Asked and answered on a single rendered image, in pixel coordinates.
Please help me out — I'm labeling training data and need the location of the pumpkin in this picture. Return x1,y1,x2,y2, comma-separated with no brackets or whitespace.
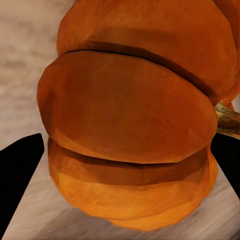
36,0,240,232

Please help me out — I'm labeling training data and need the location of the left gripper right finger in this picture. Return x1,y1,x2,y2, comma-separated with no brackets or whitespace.
211,133,240,198

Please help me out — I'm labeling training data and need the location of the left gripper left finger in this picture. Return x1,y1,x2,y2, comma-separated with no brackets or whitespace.
0,133,45,240

